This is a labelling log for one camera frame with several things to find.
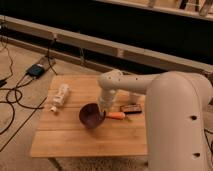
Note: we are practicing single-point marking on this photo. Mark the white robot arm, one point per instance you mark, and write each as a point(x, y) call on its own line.
point(174, 103)

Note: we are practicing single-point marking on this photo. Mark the orange carrot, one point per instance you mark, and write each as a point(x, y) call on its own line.
point(116, 115)

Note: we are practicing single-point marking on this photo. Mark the dark purple ceramic bowl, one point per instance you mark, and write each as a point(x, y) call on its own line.
point(90, 116)

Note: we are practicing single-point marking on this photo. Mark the wooden table board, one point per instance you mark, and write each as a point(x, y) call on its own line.
point(63, 135)

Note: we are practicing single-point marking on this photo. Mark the black power adapter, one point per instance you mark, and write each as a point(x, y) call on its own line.
point(35, 71)

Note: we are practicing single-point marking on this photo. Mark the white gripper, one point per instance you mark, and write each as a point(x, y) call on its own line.
point(106, 100)

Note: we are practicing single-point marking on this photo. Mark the small dark box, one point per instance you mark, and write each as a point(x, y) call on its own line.
point(131, 109)

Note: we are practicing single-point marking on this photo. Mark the clear plastic bottle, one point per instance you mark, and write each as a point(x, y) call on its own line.
point(60, 97)

